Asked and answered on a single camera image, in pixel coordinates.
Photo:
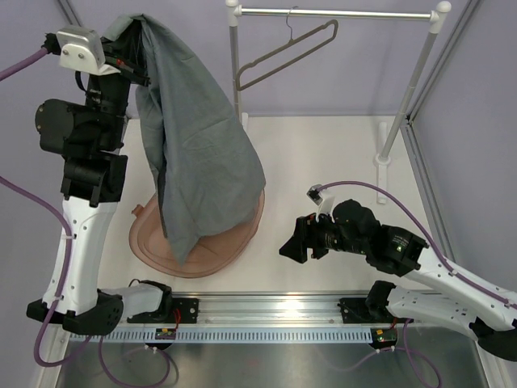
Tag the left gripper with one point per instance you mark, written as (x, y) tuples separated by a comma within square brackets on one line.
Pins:
[(124, 52)]

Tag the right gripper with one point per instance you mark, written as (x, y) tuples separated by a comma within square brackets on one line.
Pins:
[(306, 234)]

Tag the grey shirt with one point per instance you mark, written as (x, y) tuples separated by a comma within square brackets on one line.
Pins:
[(207, 174)]

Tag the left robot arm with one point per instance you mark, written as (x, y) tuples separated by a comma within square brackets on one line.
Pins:
[(89, 137)]

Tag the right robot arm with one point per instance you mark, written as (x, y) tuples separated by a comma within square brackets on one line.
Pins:
[(464, 302)]

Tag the pink plastic basin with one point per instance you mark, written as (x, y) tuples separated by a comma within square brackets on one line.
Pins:
[(210, 254)]

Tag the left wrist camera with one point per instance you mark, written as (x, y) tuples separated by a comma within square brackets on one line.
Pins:
[(82, 51)]

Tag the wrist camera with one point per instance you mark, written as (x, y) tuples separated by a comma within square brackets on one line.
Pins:
[(323, 199), (82, 51)]

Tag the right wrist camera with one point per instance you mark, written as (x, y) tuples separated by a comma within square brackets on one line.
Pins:
[(323, 199)]

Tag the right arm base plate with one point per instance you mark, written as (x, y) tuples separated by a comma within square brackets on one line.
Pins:
[(366, 310)]

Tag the aluminium mounting rail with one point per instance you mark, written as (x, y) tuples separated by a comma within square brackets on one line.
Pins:
[(269, 309)]

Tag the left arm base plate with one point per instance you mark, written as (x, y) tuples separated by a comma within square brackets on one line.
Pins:
[(186, 311)]

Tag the white slotted cable duct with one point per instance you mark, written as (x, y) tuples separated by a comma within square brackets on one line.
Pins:
[(242, 335)]

